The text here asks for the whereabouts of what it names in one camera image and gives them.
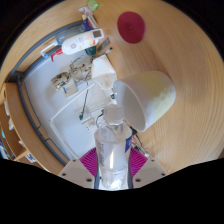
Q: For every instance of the clear plastic water bottle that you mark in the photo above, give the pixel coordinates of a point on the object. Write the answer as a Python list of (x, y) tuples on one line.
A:
[(111, 156)]

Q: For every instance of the white plastic bag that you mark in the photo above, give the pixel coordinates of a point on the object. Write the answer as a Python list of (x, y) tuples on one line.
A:
[(103, 71)]

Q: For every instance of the brown tree figure toy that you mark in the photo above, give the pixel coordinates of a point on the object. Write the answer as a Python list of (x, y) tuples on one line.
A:
[(75, 71)]

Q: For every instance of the small blue box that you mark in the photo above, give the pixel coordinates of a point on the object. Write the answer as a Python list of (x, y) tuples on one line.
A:
[(85, 25)]

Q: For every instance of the grey metal frame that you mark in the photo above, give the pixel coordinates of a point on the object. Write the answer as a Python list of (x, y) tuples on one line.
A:
[(30, 113)]

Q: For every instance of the flat round red coaster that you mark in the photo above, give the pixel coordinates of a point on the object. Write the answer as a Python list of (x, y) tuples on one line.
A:
[(131, 27)]

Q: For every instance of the cream ceramic mug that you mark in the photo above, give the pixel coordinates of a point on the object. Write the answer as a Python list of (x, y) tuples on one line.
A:
[(150, 96)]

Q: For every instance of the green packet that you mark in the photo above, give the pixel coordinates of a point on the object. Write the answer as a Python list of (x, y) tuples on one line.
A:
[(93, 4)]

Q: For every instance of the blue white-nozzle rinse bottle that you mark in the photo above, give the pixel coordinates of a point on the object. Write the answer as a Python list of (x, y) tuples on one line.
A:
[(60, 40)]

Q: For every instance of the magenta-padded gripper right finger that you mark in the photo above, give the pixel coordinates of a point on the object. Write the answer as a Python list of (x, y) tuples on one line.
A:
[(150, 171)]

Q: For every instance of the wooden shelf unit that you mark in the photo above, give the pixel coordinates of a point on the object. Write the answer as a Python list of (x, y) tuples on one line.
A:
[(16, 126)]

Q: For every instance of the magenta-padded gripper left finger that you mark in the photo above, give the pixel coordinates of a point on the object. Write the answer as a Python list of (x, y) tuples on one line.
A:
[(75, 171)]

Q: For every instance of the white red-pump lotion bottle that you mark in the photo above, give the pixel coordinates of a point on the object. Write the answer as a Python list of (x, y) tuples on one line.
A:
[(80, 43)]

